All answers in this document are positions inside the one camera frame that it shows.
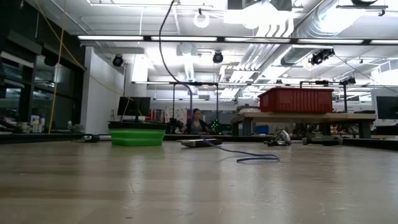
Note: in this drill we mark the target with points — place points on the wooden top rolling table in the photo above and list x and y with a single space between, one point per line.
311 116

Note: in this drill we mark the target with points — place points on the black aluminium rig frame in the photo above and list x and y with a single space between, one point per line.
46 138

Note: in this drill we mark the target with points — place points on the black ceiling spotlight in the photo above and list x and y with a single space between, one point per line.
117 60
217 57

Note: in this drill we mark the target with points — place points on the person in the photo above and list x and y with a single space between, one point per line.
196 124

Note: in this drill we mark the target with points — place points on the linear ceiling light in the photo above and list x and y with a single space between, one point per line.
186 38

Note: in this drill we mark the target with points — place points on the red plastic crate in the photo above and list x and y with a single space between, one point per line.
295 99

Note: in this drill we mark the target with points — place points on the blue storage bin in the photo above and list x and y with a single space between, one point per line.
261 129

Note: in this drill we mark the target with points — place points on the black computer monitor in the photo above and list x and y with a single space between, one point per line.
133 106
388 107

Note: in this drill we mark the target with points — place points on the black background rig frame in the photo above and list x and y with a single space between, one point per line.
196 83

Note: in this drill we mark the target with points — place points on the black eyeglasses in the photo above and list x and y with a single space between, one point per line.
281 138

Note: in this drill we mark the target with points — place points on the silver ventilation duct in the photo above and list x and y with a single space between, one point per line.
295 56
311 25

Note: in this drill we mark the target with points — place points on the green square container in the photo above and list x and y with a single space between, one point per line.
136 137

